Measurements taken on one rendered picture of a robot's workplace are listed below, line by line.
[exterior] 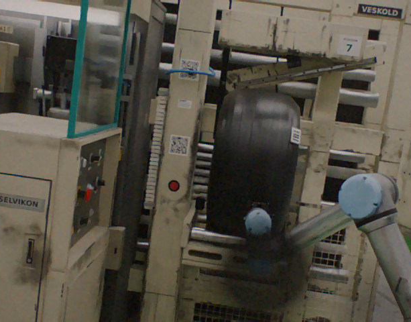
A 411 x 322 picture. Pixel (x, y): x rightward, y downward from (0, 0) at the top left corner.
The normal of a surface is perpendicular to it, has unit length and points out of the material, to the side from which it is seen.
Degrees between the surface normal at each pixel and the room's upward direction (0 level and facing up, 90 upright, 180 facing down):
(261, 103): 33
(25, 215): 90
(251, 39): 90
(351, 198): 84
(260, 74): 90
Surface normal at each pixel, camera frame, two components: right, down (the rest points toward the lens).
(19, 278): -0.07, 0.12
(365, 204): -0.63, -0.10
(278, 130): 0.02, -0.45
